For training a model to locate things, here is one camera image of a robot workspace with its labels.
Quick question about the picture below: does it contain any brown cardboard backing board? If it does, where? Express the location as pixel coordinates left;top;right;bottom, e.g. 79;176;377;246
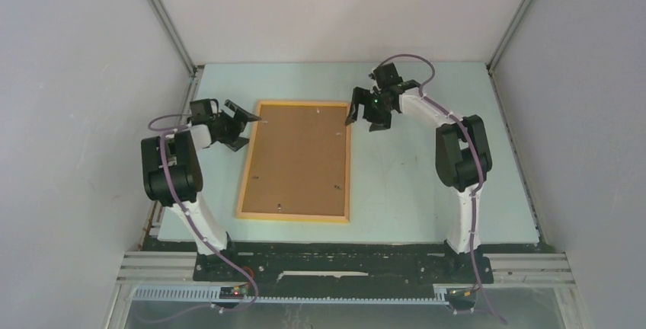
241;104;349;217

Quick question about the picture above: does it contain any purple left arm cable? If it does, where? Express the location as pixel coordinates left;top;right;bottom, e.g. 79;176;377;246
147;112;260;315

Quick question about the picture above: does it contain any grey slotted cable duct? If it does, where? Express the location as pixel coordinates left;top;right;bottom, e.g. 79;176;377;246
131;285;448;305

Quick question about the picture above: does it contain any left aluminium corner post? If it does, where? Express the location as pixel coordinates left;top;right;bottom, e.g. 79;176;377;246
147;0;197;77

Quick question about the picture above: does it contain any right aluminium corner post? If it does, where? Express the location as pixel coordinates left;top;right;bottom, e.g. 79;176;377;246
487;0;535;75

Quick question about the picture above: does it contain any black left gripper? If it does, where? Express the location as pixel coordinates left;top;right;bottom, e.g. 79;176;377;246
212;101;261;152

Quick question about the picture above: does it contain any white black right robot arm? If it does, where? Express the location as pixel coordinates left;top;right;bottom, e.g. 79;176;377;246
345;63;493;282

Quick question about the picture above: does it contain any aluminium front rail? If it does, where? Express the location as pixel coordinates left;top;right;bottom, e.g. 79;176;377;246
117;251;575;289

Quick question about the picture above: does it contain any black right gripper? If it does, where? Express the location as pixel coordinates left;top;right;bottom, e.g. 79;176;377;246
345;88;393;133

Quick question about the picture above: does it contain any orange wooden picture frame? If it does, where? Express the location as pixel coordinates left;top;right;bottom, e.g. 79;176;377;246
235;100;353;225

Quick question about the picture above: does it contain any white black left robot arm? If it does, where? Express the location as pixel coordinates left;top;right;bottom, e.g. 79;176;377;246
140;98;261;281

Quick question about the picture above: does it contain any aluminium corner post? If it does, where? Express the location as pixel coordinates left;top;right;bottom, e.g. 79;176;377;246
147;0;197;77
487;0;535;75

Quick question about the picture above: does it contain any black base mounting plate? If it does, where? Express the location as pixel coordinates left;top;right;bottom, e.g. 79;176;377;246
193;241;494;299

